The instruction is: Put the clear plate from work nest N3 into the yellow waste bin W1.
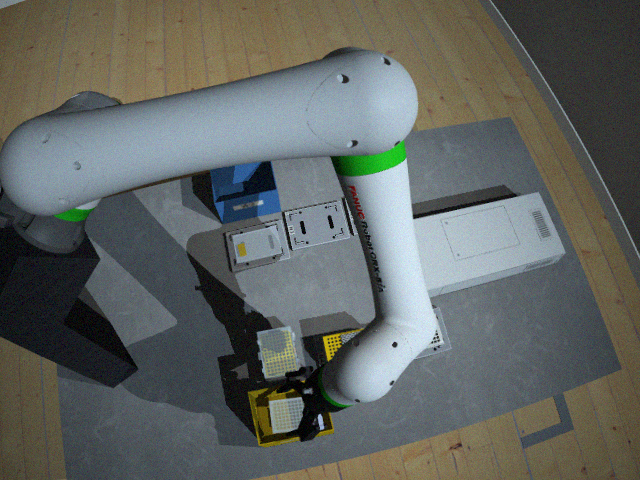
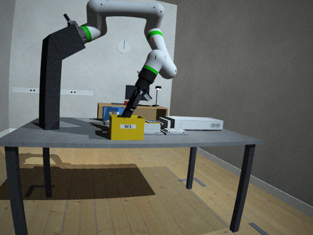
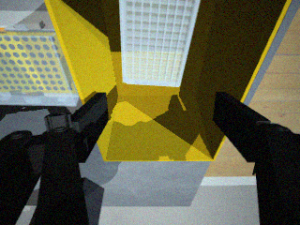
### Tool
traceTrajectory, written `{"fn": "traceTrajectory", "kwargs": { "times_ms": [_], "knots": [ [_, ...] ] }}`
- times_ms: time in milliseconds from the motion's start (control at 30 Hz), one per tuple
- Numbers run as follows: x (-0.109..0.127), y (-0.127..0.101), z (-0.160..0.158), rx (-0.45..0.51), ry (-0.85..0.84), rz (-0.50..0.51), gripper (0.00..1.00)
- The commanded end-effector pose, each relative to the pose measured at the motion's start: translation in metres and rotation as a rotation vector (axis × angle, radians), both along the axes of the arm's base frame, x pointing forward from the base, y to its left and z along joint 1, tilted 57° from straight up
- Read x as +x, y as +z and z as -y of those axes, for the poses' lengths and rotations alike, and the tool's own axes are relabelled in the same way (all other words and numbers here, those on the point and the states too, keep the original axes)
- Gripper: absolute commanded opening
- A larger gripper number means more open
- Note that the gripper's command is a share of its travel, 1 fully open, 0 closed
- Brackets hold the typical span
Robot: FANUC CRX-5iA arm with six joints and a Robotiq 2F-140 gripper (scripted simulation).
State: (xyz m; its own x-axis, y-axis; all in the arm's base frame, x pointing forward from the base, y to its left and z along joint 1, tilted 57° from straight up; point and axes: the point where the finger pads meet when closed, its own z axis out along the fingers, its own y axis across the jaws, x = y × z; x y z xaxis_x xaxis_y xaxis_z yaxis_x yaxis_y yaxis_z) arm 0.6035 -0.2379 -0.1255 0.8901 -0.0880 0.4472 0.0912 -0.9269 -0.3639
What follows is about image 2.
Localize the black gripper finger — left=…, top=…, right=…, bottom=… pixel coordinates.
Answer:
left=121, top=91, right=135, bottom=117
left=125, top=90, right=144, bottom=118

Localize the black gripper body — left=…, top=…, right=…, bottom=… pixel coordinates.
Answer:
left=135, top=77, right=151, bottom=95

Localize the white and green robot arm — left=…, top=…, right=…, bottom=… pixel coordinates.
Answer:
left=64, top=0, right=177, bottom=84

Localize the yellow open-top bin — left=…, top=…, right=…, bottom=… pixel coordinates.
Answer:
left=109, top=115, right=145, bottom=141

